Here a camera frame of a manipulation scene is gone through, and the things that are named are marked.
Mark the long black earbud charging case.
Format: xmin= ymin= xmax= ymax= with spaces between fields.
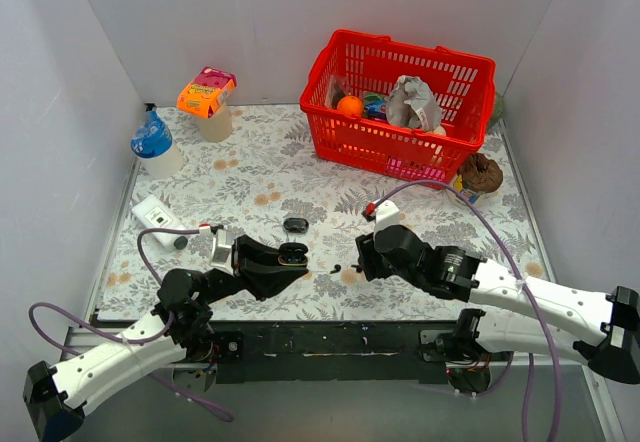
xmin=282 ymin=217 xmax=309 ymax=234

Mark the black case with gold line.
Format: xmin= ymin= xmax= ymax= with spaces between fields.
xmin=278 ymin=242 xmax=308 ymax=267

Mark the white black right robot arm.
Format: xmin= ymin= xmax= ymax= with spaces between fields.
xmin=356 ymin=225 xmax=639 ymax=385

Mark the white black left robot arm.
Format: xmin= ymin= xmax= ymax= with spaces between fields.
xmin=23 ymin=228 xmax=308 ymax=441

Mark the floral patterned table mat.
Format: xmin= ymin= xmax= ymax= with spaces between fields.
xmin=97 ymin=103 xmax=544 ymax=323

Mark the white tube black cap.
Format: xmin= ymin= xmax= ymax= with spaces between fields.
xmin=132 ymin=195 xmax=188 ymax=250

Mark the beige paper cup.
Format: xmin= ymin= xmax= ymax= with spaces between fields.
xmin=196 ymin=103 xmax=233 ymax=142

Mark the red plastic shopping basket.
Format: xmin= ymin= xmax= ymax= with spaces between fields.
xmin=299 ymin=30 xmax=496 ymax=182

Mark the crumpled grey white bag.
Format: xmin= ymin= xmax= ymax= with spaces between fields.
xmin=387 ymin=75 xmax=443 ymax=132

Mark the blue green snack packet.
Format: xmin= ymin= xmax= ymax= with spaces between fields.
xmin=362 ymin=92 xmax=388 ymax=122

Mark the orange fruit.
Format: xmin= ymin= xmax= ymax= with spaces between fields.
xmin=336 ymin=95 xmax=364 ymax=117

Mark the white bottle blue cap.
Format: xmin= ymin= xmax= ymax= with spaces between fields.
xmin=130 ymin=109 xmax=184 ymax=179

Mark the clear dark snack packet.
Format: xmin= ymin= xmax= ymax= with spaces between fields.
xmin=325 ymin=74 xmax=349 ymax=109

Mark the orange pink snack pack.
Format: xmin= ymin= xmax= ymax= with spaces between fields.
xmin=176 ymin=66 xmax=237 ymax=119

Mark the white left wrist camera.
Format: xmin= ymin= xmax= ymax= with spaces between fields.
xmin=198 ymin=224 xmax=233 ymax=275

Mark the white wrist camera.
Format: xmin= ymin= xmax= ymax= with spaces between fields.
xmin=198 ymin=224 xmax=233 ymax=275
xmin=363 ymin=200 xmax=400 ymax=234

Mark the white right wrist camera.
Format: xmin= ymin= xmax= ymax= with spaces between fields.
xmin=363 ymin=200 xmax=400 ymax=234

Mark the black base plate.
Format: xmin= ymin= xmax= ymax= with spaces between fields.
xmin=172 ymin=319 xmax=494 ymax=396

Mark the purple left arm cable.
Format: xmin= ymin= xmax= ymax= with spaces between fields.
xmin=28 ymin=226 xmax=236 ymax=423

